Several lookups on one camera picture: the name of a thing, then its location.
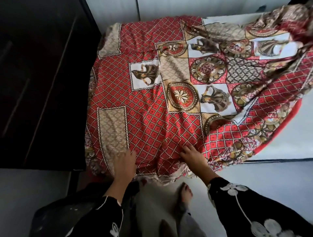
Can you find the white mattress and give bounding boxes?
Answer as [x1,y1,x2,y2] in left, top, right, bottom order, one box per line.
[201,12,313,161]

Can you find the person's left forearm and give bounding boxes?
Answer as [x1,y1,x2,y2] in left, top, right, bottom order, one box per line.
[104,175,134,204]

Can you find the dark wooden bed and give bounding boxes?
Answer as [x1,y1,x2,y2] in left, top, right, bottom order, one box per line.
[0,0,102,196]

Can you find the person's right forearm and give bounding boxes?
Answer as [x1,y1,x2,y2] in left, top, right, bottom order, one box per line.
[195,163,220,187]

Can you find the light grey jeans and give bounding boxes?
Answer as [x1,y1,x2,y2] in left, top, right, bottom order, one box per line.
[176,207,206,237]

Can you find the person's left foot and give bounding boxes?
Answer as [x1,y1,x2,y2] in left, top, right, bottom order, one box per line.
[159,219,176,237]

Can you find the white wardrobe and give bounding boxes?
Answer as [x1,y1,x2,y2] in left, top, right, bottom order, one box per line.
[85,0,290,35]

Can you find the person's left hand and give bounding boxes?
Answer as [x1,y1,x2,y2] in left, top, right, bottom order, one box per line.
[113,149,138,183]

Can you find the red patterned bedsheet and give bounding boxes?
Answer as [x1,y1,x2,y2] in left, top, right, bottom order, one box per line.
[84,4,313,186]

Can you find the black floral blouse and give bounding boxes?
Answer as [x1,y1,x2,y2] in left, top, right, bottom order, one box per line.
[66,177,313,237]

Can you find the person's right hand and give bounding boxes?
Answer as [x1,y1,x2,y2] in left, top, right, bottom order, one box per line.
[180,144,209,172]

